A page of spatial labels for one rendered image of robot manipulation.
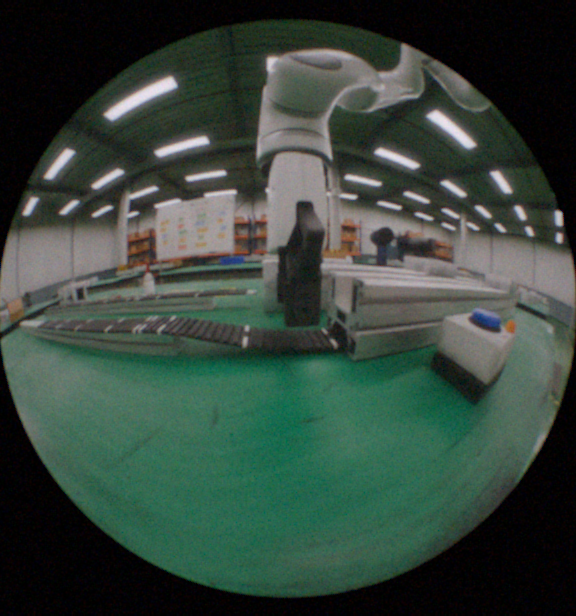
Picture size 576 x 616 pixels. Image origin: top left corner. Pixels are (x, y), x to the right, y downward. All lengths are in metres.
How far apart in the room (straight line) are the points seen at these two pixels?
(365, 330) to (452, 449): 0.15
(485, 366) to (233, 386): 0.22
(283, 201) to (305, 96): 0.11
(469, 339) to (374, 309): 0.10
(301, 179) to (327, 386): 0.18
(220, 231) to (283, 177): 3.04
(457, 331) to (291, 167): 0.21
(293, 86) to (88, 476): 0.32
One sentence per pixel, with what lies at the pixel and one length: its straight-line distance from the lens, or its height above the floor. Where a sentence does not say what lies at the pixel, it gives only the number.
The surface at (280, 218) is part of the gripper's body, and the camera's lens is 0.15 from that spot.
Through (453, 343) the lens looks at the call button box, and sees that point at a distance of 0.21.
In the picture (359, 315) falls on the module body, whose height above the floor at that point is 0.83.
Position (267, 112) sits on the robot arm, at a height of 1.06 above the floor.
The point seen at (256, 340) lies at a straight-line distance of 0.21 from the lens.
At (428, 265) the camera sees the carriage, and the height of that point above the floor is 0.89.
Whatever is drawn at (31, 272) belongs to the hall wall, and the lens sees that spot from 11.29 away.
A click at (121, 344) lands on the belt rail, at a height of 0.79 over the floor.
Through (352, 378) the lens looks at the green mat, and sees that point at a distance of 0.18.
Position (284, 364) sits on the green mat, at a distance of 0.20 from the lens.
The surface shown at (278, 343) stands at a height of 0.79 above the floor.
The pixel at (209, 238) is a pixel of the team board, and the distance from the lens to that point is 3.24.
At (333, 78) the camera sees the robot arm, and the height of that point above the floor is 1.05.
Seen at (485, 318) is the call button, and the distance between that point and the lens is 0.21.
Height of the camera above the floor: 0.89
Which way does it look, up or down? 16 degrees down
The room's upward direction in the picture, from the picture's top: straight up
